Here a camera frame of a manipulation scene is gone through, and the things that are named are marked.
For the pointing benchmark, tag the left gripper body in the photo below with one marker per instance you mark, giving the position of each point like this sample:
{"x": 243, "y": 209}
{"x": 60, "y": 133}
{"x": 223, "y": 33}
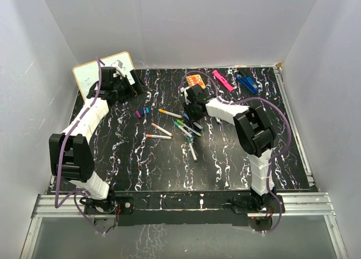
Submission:
{"x": 123, "y": 89}

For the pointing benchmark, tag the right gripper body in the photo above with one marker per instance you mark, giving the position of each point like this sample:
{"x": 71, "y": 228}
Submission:
{"x": 193, "y": 113}

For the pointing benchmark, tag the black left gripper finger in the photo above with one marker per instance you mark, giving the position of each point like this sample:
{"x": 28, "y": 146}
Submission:
{"x": 143, "y": 86}
{"x": 134, "y": 82}

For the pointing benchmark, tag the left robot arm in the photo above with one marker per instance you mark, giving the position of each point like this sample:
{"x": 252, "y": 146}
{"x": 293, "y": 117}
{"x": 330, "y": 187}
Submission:
{"x": 70, "y": 154}

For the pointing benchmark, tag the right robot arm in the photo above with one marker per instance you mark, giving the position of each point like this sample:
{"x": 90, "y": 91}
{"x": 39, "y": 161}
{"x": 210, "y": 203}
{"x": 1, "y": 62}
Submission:
{"x": 254, "y": 130}

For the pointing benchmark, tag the teal cap marker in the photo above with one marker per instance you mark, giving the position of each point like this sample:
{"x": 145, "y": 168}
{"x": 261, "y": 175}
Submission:
{"x": 183, "y": 130}

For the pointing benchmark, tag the yellow cap marker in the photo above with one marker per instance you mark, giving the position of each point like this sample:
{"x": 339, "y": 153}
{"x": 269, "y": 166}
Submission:
{"x": 170, "y": 113}

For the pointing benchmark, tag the yellow framed whiteboard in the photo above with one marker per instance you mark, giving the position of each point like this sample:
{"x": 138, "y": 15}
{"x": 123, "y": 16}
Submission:
{"x": 87, "y": 74}

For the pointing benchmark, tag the tan cap marker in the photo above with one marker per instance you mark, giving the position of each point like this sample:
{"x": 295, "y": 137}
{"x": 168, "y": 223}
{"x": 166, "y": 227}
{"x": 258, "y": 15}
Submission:
{"x": 162, "y": 129}

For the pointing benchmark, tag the salmon cap marker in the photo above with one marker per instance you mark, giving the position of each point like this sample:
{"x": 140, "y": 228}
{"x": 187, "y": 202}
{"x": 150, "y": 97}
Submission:
{"x": 158, "y": 136}

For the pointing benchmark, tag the blue stapler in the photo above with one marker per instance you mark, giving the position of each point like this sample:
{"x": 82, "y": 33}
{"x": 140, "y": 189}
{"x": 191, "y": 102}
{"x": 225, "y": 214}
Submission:
{"x": 247, "y": 82}

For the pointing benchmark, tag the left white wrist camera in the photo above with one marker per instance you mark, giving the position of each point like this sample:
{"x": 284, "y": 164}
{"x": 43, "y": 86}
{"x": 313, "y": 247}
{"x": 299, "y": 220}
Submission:
{"x": 118, "y": 65}

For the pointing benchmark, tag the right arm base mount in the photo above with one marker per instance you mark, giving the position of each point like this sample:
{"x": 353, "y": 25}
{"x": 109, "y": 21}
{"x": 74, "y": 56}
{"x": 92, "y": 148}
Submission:
{"x": 246, "y": 203}

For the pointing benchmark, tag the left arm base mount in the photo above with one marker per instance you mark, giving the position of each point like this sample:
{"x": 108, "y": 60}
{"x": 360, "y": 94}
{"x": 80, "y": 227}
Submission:
{"x": 113, "y": 204}

